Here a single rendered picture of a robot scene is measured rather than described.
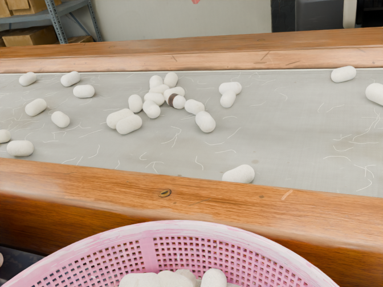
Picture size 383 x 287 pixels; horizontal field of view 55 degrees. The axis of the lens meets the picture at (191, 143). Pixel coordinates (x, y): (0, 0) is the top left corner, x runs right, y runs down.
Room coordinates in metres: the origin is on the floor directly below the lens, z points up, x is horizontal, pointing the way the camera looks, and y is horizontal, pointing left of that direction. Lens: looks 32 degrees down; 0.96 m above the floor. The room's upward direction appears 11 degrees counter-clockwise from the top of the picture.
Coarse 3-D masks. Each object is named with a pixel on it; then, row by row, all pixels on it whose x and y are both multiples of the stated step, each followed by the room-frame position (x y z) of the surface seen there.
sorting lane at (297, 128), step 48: (0, 96) 0.65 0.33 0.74; (48, 96) 0.60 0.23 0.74; (96, 96) 0.56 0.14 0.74; (192, 96) 0.49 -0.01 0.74; (240, 96) 0.46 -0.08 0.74; (288, 96) 0.43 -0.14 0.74; (336, 96) 0.40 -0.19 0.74; (0, 144) 0.45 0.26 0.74; (48, 144) 0.42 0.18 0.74; (96, 144) 0.40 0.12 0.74; (144, 144) 0.38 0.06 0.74; (192, 144) 0.36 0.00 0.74; (240, 144) 0.34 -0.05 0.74; (288, 144) 0.32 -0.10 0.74; (336, 144) 0.30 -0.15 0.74; (336, 192) 0.23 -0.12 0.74
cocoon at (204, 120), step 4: (200, 112) 0.39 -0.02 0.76; (204, 112) 0.39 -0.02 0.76; (196, 116) 0.39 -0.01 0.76; (200, 116) 0.39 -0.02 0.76; (204, 116) 0.38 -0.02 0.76; (208, 116) 0.38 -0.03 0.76; (196, 120) 0.39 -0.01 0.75; (200, 120) 0.38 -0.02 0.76; (204, 120) 0.38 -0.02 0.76; (208, 120) 0.37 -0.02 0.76; (212, 120) 0.37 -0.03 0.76; (200, 124) 0.38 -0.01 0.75; (204, 124) 0.37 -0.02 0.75; (208, 124) 0.37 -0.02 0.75; (212, 124) 0.37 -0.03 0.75; (200, 128) 0.38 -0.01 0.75; (204, 128) 0.37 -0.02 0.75; (208, 128) 0.37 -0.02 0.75; (212, 128) 0.37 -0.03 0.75; (208, 132) 0.37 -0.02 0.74
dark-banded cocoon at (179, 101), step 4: (168, 96) 0.47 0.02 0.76; (176, 96) 0.46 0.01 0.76; (180, 96) 0.45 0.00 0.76; (176, 100) 0.45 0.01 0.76; (180, 100) 0.45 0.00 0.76; (184, 100) 0.45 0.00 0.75; (168, 104) 0.46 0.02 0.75; (176, 104) 0.45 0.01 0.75; (180, 104) 0.45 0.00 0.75; (184, 104) 0.45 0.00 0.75; (180, 108) 0.45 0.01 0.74
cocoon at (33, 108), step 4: (36, 100) 0.54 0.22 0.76; (40, 100) 0.54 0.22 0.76; (28, 104) 0.53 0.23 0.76; (32, 104) 0.53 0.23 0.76; (36, 104) 0.53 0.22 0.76; (40, 104) 0.53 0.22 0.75; (44, 104) 0.54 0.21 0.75; (28, 108) 0.52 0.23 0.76; (32, 108) 0.52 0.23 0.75; (36, 108) 0.53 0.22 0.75; (40, 108) 0.53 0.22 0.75; (44, 108) 0.54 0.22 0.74; (28, 112) 0.52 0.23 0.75; (32, 112) 0.52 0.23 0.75; (36, 112) 0.52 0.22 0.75
